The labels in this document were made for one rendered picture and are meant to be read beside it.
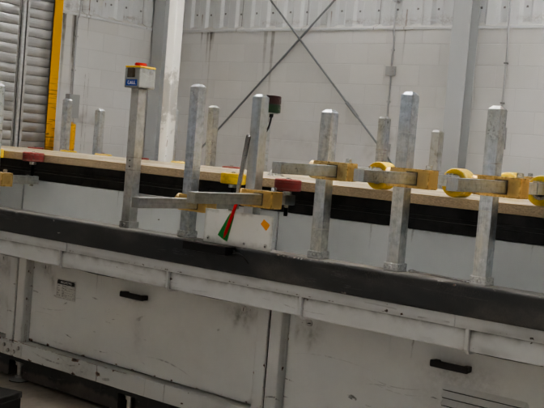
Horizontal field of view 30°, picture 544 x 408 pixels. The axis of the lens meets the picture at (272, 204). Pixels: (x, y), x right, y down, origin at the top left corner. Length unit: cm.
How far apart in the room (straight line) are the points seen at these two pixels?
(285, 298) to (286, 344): 33
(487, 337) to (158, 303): 138
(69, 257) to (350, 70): 822
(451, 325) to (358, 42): 903
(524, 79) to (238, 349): 746
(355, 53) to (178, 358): 827
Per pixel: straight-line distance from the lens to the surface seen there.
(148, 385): 358
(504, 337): 255
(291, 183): 298
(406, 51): 1114
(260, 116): 293
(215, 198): 275
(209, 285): 309
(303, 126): 1181
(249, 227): 293
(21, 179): 389
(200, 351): 344
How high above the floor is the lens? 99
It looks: 3 degrees down
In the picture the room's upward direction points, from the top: 5 degrees clockwise
